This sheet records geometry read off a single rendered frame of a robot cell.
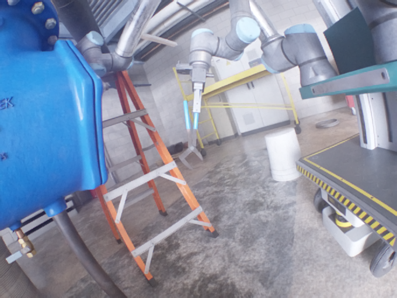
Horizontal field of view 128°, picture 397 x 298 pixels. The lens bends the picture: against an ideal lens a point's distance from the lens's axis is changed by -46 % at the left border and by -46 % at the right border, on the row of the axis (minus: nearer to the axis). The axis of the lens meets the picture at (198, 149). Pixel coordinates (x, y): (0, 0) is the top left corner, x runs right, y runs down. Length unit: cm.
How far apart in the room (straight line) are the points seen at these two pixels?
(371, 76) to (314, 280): 68
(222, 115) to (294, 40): 372
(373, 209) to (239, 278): 58
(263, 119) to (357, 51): 349
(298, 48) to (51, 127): 89
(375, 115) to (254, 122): 345
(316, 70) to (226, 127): 379
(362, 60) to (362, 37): 9
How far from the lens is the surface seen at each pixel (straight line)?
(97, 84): 49
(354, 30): 76
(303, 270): 80
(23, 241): 68
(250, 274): 83
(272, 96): 401
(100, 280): 77
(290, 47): 86
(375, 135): 92
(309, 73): 80
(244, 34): 65
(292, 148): 143
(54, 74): 51
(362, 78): 57
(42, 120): 46
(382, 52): 49
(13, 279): 103
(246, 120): 414
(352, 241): 71
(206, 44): 72
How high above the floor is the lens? 65
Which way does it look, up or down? 8 degrees down
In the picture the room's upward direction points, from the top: 20 degrees counter-clockwise
